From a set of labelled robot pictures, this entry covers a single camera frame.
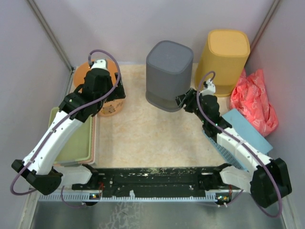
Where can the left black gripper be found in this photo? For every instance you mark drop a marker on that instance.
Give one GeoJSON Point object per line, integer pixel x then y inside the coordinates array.
{"type": "Point", "coordinates": [117, 92]}

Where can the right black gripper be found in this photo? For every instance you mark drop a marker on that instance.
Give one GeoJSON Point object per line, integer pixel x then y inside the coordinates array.
{"type": "Point", "coordinates": [190, 96]}

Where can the orange capybara bucket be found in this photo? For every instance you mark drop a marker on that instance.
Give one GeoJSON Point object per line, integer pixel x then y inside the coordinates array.
{"type": "Point", "coordinates": [109, 108]}

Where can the grey mesh bin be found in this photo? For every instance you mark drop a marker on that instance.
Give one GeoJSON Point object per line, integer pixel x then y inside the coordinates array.
{"type": "Point", "coordinates": [168, 74]}

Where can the yellow mesh bin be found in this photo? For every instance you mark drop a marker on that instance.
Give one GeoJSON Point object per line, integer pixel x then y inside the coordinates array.
{"type": "Point", "coordinates": [225, 52]}

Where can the blue plastic basket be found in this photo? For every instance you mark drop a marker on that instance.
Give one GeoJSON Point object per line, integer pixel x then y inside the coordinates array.
{"type": "Point", "coordinates": [246, 131]}

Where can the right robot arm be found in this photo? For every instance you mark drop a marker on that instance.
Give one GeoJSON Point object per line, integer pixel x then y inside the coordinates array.
{"type": "Point", "coordinates": [266, 179]}

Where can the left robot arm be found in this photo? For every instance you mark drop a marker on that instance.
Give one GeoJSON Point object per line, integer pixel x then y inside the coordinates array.
{"type": "Point", "coordinates": [85, 101]}

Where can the pink plastic basket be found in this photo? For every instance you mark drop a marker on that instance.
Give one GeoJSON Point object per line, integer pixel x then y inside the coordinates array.
{"type": "Point", "coordinates": [94, 148]}

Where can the red plastic bag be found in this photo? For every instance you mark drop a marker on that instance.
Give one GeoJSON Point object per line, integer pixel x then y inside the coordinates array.
{"type": "Point", "coordinates": [250, 98]}

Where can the green plastic basket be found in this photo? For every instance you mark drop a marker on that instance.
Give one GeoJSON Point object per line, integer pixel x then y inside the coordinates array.
{"type": "Point", "coordinates": [79, 148]}

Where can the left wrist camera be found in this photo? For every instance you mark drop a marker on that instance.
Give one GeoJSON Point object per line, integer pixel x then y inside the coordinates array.
{"type": "Point", "coordinates": [99, 64]}

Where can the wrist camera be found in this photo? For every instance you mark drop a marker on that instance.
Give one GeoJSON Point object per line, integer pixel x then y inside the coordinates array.
{"type": "Point", "coordinates": [208, 88]}
{"type": "Point", "coordinates": [99, 64]}

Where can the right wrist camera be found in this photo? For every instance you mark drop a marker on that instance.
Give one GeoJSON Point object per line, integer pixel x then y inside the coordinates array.
{"type": "Point", "coordinates": [208, 88]}

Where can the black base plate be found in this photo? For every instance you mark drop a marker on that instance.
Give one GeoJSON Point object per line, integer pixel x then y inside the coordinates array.
{"type": "Point", "coordinates": [155, 182]}

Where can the aluminium rail frame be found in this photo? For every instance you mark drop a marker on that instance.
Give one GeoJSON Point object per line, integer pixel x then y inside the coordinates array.
{"type": "Point", "coordinates": [135, 213]}

